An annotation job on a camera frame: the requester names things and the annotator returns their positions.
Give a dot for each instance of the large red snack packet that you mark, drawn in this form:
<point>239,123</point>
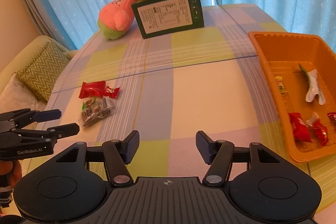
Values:
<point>92,89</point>

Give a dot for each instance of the silver foil snack wrapper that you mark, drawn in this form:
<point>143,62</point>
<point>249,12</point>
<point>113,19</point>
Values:
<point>313,87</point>

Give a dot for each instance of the person's left hand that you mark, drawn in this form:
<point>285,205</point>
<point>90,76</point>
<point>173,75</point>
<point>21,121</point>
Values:
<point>16,171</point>

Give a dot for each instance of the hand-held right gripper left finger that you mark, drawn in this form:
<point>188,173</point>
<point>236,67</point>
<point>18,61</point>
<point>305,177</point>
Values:
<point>131,146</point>

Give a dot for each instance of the checked pastel tablecloth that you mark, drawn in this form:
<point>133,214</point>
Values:
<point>189,95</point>

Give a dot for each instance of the cream sofa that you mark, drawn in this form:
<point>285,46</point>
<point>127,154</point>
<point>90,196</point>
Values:
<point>18,56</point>

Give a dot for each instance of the clear packet of small snacks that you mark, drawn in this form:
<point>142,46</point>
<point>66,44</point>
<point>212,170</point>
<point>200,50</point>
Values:
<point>97,111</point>

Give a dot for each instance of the small red candy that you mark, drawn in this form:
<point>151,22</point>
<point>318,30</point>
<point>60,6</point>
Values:
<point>332,118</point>
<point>112,92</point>

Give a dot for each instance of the red square snack packet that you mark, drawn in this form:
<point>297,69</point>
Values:
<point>299,128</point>

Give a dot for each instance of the white pillow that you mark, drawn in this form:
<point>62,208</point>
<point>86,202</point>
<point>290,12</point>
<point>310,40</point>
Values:
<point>13,95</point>

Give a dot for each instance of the yellow candy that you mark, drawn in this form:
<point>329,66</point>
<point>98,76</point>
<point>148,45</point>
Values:
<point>280,85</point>

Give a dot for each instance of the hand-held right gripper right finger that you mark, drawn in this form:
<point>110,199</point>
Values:
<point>204,146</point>

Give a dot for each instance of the pink and green plush toy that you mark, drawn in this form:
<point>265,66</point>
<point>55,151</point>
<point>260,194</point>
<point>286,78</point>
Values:
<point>115,14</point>

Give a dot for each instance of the orange plastic tray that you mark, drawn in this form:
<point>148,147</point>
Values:
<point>278,56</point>

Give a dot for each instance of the green cardboard box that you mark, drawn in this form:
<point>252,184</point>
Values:
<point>168,16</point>

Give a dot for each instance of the green zigzag pillow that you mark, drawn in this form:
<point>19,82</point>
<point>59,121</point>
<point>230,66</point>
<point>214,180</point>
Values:
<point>43,69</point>

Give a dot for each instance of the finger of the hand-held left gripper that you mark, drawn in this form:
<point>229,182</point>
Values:
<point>68,129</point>
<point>48,115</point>

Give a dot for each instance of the red twist-wrapped candy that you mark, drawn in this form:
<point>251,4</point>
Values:
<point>319,130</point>

